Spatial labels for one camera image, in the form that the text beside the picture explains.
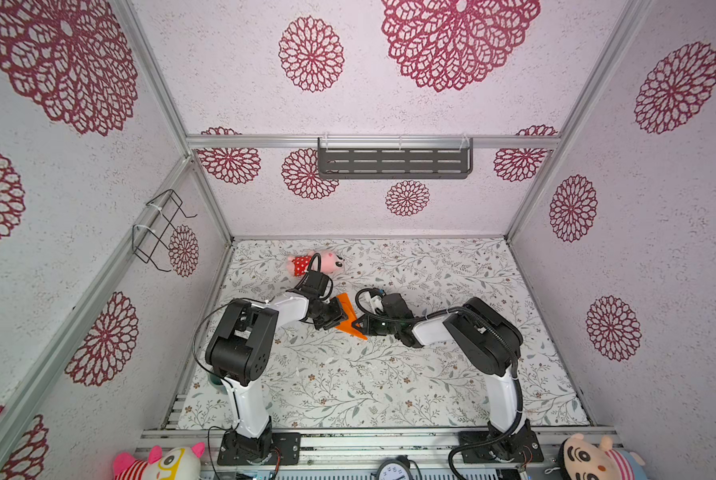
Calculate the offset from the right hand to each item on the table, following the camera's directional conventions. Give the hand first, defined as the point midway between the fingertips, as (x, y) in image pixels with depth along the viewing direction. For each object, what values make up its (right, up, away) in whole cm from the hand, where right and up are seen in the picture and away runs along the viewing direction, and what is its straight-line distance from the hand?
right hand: (351, 321), depth 95 cm
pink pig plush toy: (-8, +19, +10) cm, 23 cm away
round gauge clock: (+11, -29, -26) cm, 41 cm away
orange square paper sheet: (-2, -1, -1) cm, 2 cm away
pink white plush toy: (-38, -26, -29) cm, 55 cm away
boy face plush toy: (+51, -25, -30) cm, 65 cm away
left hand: (-2, -1, +1) cm, 3 cm away
